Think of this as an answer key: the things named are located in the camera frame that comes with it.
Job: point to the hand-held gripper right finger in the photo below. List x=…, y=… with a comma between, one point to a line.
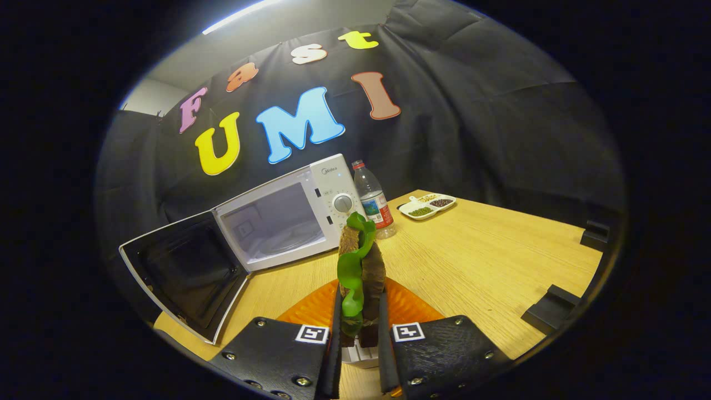
x=439, y=355

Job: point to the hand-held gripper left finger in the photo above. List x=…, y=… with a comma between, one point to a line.
x=283, y=361

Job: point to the lettuce sandwich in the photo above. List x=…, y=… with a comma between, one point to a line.
x=355, y=266

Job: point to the white microwave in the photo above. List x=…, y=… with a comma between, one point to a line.
x=328, y=183

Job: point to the white sandwich holder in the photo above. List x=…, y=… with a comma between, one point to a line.
x=360, y=356

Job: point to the black block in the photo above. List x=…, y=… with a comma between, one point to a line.
x=594, y=236
x=550, y=308

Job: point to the white divided dish of beans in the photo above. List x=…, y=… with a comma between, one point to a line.
x=426, y=206

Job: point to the clear plastic water bottle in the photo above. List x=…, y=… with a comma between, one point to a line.
x=375, y=200

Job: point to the black backdrop cloth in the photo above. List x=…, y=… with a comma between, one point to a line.
x=472, y=111

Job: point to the large ceiling light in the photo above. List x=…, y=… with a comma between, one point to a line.
x=239, y=15

